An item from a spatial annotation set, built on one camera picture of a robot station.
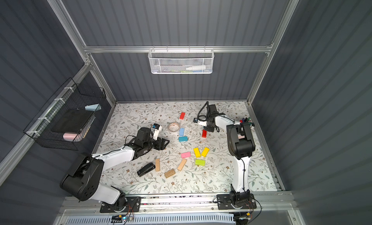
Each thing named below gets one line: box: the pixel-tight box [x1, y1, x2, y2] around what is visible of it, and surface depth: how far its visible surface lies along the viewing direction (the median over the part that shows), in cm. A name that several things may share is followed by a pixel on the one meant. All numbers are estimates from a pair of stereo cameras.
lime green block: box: [195, 159, 206, 166], surface depth 90 cm
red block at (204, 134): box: [201, 128, 207, 139], surface depth 101 cm
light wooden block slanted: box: [177, 158, 188, 172], surface depth 88 cm
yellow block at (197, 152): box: [193, 147, 202, 158], surface depth 93 cm
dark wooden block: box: [164, 168, 176, 179], surface depth 84 cm
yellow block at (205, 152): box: [201, 146, 210, 158], surface depth 93 cm
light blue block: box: [179, 127, 185, 137], surface depth 104 cm
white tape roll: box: [168, 122, 180, 132], surface depth 107 cm
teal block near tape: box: [178, 136, 188, 142], surface depth 101 cm
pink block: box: [181, 151, 192, 159], surface depth 93 cm
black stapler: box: [137, 161, 156, 177], surface depth 84 cm
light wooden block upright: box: [155, 158, 161, 172], surface depth 88 cm
